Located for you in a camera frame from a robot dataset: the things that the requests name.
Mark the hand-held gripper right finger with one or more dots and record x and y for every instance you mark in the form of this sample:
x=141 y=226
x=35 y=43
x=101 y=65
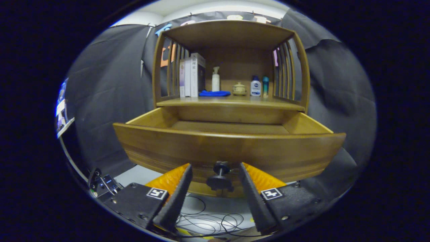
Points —
x=257 y=201

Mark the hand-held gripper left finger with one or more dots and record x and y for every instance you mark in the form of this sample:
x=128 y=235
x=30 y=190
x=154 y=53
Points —
x=174 y=201

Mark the black drawer knob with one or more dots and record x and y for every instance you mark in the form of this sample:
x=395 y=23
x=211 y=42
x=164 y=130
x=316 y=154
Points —
x=220 y=183

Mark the wooden drawer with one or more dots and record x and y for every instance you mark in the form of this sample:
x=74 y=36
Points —
x=235 y=151

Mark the wooden countertop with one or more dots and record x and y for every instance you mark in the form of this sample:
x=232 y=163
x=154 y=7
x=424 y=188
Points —
x=235 y=102

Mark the wooden cabinet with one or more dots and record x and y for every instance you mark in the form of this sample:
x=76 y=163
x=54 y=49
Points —
x=235 y=60

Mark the black electronic device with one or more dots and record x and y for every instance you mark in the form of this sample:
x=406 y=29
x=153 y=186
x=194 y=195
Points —
x=104 y=183

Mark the white lotion bottle blue cap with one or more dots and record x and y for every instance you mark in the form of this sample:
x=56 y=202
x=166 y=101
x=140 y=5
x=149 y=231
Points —
x=255 y=88

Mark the beige lidded teacup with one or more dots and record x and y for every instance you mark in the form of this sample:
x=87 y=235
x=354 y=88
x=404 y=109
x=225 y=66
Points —
x=239 y=89

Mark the teal slim bottle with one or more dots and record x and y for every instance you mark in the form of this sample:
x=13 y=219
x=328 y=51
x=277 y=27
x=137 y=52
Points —
x=265 y=86

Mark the blue folded cloth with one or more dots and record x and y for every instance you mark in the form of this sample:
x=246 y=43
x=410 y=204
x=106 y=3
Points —
x=215 y=93

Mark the pale purple book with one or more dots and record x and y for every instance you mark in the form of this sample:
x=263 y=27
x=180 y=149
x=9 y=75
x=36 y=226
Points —
x=181 y=79

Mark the thin white book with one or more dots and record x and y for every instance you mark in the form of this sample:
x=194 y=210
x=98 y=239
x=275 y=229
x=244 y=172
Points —
x=187 y=79

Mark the white pump bottle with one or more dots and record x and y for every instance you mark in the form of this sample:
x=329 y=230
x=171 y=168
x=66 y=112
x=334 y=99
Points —
x=215 y=82

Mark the thick white and black book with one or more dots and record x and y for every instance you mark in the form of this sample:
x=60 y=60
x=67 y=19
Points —
x=196 y=75

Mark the cluttered white stand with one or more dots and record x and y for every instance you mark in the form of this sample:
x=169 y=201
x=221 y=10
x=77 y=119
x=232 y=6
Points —
x=62 y=111

